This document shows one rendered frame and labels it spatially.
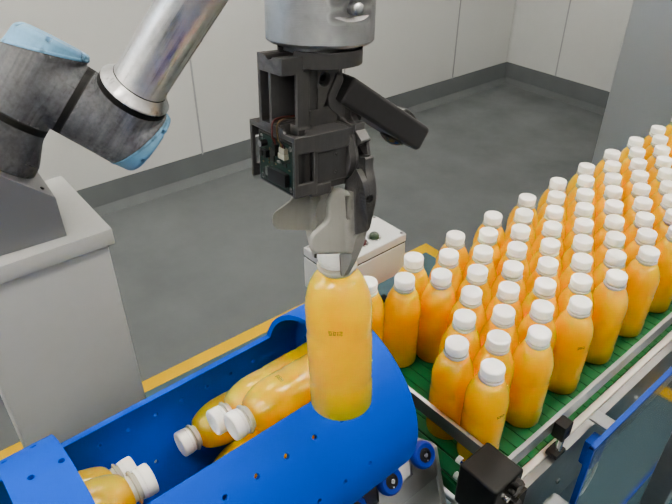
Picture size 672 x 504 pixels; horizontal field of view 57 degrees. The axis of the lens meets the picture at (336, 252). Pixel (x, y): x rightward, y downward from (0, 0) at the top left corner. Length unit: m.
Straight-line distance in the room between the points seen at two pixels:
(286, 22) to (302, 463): 0.51
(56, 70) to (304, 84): 0.88
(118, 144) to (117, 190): 2.48
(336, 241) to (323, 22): 0.19
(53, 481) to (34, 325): 0.76
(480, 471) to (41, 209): 0.96
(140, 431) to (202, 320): 1.89
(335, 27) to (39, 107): 0.93
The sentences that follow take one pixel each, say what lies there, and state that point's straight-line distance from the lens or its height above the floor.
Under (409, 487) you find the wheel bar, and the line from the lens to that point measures 1.07.
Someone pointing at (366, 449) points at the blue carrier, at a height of 1.14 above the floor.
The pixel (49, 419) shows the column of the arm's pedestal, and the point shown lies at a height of 0.66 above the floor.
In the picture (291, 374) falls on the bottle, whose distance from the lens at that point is 0.85.
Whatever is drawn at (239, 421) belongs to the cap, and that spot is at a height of 1.17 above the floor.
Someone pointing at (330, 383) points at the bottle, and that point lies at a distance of 0.67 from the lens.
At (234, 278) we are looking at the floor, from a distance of 3.06.
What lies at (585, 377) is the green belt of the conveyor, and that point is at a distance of 1.35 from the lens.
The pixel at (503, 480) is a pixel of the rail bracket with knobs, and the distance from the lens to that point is 1.01.
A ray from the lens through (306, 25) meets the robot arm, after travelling 0.49.
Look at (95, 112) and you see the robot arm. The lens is 1.34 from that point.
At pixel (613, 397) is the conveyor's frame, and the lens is 1.34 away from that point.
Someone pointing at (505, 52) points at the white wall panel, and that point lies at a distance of 5.81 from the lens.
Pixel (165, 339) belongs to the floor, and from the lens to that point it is 2.78.
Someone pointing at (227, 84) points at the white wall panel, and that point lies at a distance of 3.95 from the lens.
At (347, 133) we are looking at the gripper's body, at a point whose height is 1.59.
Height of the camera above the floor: 1.80
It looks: 34 degrees down
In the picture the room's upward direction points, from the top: straight up
